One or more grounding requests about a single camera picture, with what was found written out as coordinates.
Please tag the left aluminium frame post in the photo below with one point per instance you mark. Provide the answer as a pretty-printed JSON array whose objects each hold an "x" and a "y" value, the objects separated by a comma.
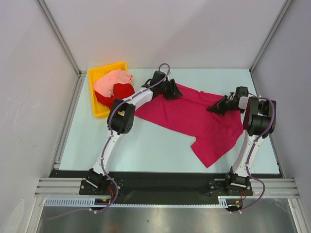
[{"x": 58, "y": 35}]

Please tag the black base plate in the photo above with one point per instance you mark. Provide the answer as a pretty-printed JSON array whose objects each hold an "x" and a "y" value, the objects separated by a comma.
[{"x": 149, "y": 184}]

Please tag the aluminium frame post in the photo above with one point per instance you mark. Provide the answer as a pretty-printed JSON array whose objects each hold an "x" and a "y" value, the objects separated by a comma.
[
  {"x": 272, "y": 32},
  {"x": 58, "y": 35}
]

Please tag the right aluminium frame post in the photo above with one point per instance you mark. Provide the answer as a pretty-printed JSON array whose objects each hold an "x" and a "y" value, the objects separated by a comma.
[{"x": 272, "y": 32}]

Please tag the yellow plastic bin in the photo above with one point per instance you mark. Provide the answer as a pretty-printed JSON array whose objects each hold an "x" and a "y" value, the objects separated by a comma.
[{"x": 99, "y": 110}]

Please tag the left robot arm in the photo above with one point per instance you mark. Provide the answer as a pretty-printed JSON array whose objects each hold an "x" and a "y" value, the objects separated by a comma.
[{"x": 121, "y": 119}]

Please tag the red t shirt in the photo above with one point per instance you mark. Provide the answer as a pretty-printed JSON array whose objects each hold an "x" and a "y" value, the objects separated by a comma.
[{"x": 120, "y": 91}]

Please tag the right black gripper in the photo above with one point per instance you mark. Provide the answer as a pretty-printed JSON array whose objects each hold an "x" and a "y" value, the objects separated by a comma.
[{"x": 218, "y": 107}]

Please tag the white slotted cable duct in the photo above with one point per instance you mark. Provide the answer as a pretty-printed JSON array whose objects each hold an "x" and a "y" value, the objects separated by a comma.
[{"x": 101, "y": 202}]

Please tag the magenta t shirt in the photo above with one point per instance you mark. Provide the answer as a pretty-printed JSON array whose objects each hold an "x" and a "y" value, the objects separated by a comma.
[{"x": 215, "y": 134}]

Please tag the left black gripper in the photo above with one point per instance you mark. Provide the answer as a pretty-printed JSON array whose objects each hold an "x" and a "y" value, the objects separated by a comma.
[{"x": 173, "y": 91}]

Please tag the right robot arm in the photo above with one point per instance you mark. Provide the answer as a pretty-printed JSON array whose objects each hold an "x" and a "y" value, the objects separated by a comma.
[{"x": 258, "y": 123}]

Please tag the light pink t shirt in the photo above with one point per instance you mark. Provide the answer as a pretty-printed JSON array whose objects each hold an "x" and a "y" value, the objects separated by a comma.
[{"x": 105, "y": 84}]

